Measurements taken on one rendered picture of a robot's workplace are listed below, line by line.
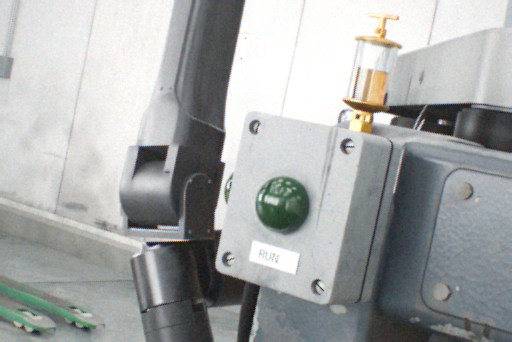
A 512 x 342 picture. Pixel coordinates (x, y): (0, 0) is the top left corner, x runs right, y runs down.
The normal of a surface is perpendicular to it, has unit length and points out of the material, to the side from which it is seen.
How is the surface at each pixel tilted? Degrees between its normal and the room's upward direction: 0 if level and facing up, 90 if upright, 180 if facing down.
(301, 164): 90
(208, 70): 78
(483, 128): 90
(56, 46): 90
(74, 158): 91
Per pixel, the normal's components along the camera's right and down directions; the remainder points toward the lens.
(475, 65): -0.98, -0.20
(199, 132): 0.70, -0.01
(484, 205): -0.56, -0.07
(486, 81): -0.85, -0.15
